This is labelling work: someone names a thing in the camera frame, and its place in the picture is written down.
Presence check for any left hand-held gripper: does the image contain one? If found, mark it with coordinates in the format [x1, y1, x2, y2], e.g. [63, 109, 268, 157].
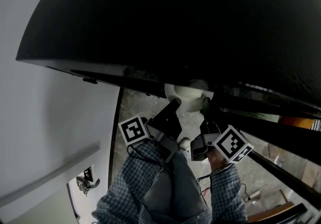
[117, 97, 183, 163]

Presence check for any person's plaid shirt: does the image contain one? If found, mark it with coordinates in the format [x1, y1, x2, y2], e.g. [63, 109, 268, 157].
[140, 206, 214, 224]

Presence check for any orange cushion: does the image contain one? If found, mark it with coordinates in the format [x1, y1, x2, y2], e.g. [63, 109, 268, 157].
[279, 116, 314, 128]

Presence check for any person's white shoe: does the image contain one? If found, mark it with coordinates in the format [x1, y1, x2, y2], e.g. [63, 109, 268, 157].
[178, 137, 191, 151]

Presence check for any person's grey trouser leg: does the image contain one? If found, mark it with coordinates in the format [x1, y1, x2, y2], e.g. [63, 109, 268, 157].
[144, 149, 205, 218]

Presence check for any white round plate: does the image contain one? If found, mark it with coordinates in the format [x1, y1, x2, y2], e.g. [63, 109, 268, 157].
[164, 83, 214, 113]

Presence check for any person's left forearm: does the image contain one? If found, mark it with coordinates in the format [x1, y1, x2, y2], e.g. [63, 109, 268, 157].
[91, 140, 174, 224]

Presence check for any pale green patterned cloth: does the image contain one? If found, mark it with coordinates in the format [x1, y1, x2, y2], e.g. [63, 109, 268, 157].
[260, 114, 280, 123]

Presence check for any black wall socket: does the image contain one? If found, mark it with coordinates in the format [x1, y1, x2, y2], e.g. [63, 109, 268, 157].
[84, 166, 94, 183]

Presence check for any black plug cable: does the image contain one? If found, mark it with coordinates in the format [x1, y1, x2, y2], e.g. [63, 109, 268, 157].
[240, 182, 253, 201]

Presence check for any person's right forearm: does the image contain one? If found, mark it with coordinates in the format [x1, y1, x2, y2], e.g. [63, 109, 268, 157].
[207, 152, 248, 224]

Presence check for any black microwave oven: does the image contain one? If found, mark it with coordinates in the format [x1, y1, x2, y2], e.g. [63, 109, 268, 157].
[15, 0, 321, 118]

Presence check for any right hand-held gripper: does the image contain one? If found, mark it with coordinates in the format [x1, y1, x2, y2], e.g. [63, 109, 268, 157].
[190, 97, 254, 164]

